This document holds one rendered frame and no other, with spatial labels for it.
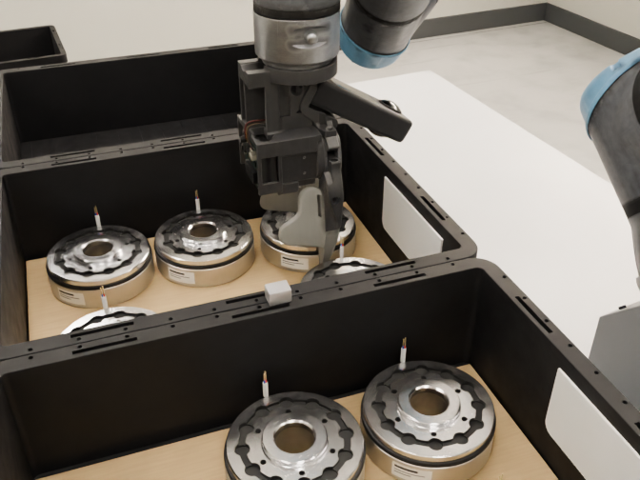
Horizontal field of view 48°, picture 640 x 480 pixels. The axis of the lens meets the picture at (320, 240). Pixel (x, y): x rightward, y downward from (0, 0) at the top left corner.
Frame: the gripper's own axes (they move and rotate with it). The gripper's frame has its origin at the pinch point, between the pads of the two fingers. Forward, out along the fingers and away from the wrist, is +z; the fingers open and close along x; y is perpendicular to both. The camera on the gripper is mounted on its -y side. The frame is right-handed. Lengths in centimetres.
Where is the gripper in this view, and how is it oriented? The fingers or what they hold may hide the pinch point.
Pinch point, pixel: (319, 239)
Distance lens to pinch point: 76.3
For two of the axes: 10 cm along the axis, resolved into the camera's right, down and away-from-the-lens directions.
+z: 0.0, 8.3, 5.5
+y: -9.4, 1.9, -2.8
